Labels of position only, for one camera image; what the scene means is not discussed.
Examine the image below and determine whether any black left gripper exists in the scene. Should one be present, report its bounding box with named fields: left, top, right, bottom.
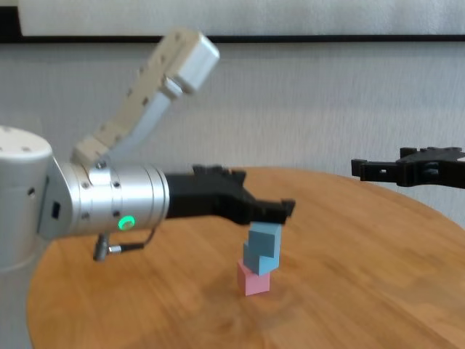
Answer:
left=165, top=164, right=297, bottom=227

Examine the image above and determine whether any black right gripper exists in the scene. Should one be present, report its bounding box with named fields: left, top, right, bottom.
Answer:
left=350, top=146, right=465, bottom=189

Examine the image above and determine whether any pink cube block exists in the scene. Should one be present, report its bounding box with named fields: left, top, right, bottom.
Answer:
left=236, top=260, right=271, bottom=297

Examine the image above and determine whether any blue cube block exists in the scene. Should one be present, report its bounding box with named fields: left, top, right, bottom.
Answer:
left=242, top=241, right=281, bottom=276
left=246, top=222, right=283, bottom=258

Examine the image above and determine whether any grey arm cable with plug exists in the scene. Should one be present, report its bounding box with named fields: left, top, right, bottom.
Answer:
left=93, top=225, right=158, bottom=262

